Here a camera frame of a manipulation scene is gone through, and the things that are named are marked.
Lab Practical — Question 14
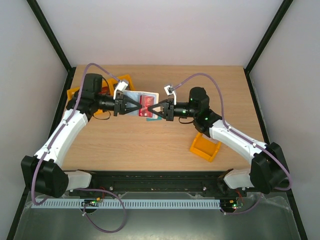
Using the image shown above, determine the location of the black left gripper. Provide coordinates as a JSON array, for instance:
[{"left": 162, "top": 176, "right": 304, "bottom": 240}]
[{"left": 96, "top": 93, "right": 143, "bottom": 117}]

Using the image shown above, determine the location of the beige leather card holder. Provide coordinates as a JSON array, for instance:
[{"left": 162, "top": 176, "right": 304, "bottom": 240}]
[{"left": 123, "top": 90, "right": 159, "bottom": 119}]

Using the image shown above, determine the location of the teal green card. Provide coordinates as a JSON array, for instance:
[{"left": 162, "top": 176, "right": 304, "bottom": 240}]
[{"left": 146, "top": 116, "right": 162, "bottom": 122}]

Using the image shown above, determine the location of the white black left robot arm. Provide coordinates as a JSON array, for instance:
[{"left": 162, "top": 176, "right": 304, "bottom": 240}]
[{"left": 21, "top": 73, "right": 142, "bottom": 198}]

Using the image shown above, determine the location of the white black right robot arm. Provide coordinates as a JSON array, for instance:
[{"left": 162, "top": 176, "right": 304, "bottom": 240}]
[{"left": 147, "top": 87, "right": 289, "bottom": 196}]

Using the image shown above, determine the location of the red card stack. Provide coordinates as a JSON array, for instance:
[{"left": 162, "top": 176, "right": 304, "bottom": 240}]
[{"left": 100, "top": 86, "right": 110, "bottom": 95}]

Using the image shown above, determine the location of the yellow three-compartment bin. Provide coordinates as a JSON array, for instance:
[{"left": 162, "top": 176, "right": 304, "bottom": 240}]
[{"left": 64, "top": 73, "right": 127, "bottom": 120}]

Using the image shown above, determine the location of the small yellow bin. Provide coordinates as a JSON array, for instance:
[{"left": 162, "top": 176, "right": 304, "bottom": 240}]
[{"left": 189, "top": 133, "right": 222, "bottom": 162}]

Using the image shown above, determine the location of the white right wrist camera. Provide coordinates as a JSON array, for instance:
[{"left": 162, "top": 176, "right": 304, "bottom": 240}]
[{"left": 164, "top": 84, "right": 177, "bottom": 105}]

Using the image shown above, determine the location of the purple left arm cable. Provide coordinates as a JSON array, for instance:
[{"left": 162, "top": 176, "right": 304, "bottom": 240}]
[{"left": 31, "top": 62, "right": 128, "bottom": 233}]

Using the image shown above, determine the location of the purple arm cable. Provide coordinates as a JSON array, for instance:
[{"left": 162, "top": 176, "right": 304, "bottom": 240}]
[
  {"left": 31, "top": 62, "right": 128, "bottom": 233},
  {"left": 172, "top": 72, "right": 293, "bottom": 216}
]

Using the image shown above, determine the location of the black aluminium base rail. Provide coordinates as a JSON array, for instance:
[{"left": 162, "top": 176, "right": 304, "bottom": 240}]
[{"left": 67, "top": 170, "right": 248, "bottom": 198}]

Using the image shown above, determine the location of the white slotted cable duct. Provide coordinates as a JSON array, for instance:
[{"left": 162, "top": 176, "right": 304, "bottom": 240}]
[{"left": 31, "top": 198, "right": 221, "bottom": 210}]

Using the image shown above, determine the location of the black left frame post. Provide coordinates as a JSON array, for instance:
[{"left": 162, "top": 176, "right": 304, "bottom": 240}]
[{"left": 26, "top": 0, "right": 76, "bottom": 73}]

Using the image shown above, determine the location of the black frame post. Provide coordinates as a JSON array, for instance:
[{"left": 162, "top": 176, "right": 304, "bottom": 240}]
[
  {"left": 244, "top": 0, "right": 295, "bottom": 73},
  {"left": 26, "top": 0, "right": 76, "bottom": 73}
]

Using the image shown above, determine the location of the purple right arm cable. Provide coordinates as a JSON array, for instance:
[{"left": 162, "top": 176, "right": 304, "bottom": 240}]
[{"left": 172, "top": 72, "right": 293, "bottom": 216}]

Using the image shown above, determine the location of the black right frame post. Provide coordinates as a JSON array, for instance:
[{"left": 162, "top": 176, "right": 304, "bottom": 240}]
[{"left": 244, "top": 0, "right": 295, "bottom": 73}]

